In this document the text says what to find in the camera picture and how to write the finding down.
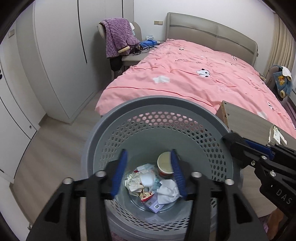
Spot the pink panda duvet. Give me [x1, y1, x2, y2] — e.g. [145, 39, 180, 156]
[95, 39, 295, 136]

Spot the chair right of bed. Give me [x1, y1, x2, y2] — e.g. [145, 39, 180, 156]
[265, 66, 283, 101]

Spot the white plastic bottle cap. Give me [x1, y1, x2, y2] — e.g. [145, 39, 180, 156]
[140, 172, 156, 187]

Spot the grey perforated trash basket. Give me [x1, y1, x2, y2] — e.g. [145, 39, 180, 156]
[81, 96, 242, 240]

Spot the white wardrobe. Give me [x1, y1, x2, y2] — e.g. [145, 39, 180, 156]
[1, 1, 133, 182]

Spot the grey wood-grain table board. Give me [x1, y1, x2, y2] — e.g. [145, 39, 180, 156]
[216, 101, 295, 149]

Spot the purple knit blanket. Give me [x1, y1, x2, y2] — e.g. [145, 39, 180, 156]
[100, 18, 140, 58]

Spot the grey upholstered headboard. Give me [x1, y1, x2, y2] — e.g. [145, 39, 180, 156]
[166, 13, 258, 66]

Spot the beige chair left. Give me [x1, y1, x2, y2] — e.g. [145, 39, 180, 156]
[111, 22, 149, 81]

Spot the beige wall switch plate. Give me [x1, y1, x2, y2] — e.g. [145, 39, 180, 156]
[154, 21, 163, 26]

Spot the lavender rectangular box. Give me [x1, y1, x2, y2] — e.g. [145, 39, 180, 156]
[145, 193, 165, 213]

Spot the small green white carton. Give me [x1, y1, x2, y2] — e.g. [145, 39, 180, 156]
[268, 125, 287, 146]

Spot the blue denim jacket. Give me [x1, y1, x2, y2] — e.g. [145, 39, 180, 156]
[272, 65, 293, 98]

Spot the red white snack wrapper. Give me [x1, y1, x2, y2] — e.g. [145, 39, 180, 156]
[139, 190, 154, 202]

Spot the cream lid paper cup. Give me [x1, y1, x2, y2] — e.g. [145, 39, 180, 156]
[157, 152, 174, 178]

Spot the cream lined paper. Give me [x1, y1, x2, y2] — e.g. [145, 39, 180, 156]
[125, 172, 144, 193]

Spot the beige curtain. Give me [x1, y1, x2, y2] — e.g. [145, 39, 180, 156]
[268, 14, 295, 71]

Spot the white tissue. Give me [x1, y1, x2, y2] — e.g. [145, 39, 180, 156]
[157, 179, 180, 205]

